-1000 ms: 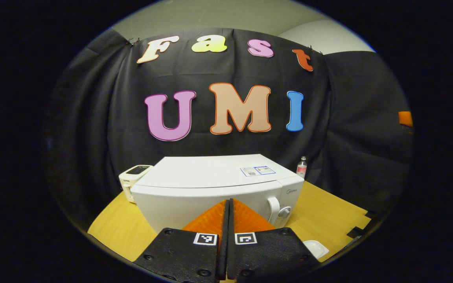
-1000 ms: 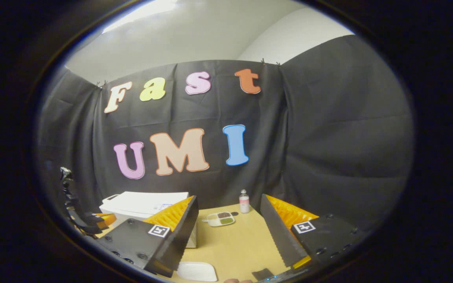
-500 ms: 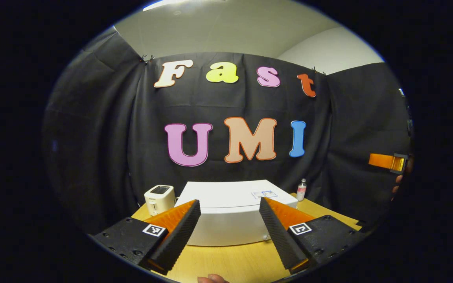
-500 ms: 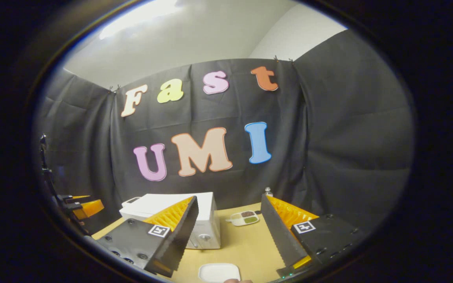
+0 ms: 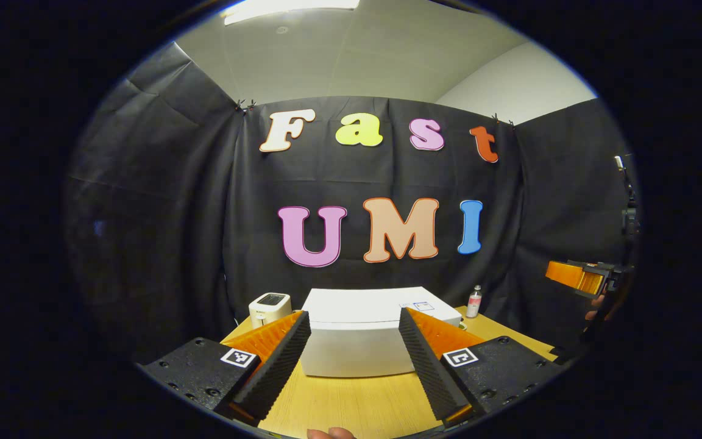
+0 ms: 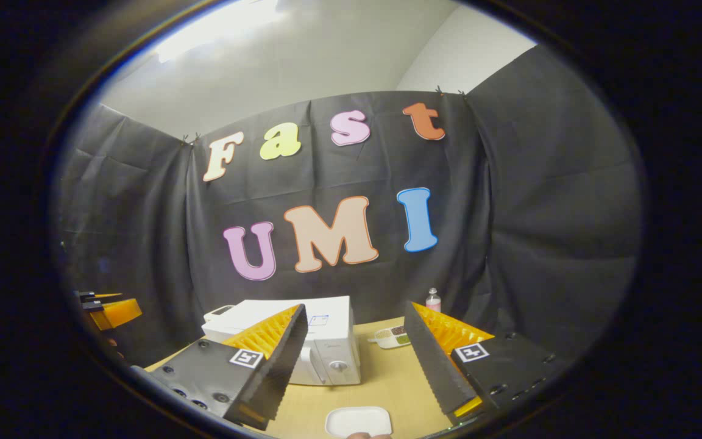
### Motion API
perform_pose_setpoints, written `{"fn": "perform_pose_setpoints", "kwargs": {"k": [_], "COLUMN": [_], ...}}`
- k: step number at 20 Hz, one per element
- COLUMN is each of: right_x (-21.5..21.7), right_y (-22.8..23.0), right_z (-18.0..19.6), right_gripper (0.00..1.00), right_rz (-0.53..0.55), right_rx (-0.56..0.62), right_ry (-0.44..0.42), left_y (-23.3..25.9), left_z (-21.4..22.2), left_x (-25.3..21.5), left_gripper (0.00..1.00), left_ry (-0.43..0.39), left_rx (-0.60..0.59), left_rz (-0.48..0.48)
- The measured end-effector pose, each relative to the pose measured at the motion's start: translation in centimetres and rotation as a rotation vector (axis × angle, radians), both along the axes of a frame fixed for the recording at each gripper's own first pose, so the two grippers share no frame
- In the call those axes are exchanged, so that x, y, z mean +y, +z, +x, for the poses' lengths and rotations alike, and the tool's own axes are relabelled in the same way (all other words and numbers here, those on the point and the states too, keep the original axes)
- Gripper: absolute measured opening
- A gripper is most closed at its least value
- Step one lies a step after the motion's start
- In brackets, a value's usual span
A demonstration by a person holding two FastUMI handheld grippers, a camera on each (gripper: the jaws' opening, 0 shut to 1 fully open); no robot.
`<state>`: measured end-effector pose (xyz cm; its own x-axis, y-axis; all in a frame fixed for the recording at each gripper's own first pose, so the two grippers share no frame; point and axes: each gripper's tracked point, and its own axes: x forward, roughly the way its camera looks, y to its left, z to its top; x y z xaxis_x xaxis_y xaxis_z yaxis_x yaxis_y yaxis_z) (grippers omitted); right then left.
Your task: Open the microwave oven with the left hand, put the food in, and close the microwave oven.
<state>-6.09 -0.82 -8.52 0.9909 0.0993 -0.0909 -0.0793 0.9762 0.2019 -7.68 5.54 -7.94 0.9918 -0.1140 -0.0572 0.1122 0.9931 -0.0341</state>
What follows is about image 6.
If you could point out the small pink label bottle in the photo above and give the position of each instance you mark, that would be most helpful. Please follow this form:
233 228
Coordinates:
433 302

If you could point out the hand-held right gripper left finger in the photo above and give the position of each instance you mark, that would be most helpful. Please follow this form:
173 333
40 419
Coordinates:
278 372

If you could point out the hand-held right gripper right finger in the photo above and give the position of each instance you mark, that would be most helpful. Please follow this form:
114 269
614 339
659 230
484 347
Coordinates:
433 366

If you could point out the white square plate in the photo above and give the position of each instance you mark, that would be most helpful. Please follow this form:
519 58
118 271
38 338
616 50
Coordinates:
357 421

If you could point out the white microwave oven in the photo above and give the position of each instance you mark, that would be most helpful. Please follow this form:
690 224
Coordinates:
333 341

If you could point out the white toaster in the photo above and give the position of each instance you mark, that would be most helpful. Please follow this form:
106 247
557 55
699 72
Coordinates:
218 313

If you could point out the black backdrop cloth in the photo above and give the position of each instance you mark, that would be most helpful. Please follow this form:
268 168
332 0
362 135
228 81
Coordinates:
540 213

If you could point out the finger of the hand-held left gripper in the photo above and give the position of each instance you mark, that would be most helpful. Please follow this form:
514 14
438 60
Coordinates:
116 312
86 296

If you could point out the white divided dish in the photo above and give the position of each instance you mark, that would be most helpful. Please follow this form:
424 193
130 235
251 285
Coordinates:
390 336

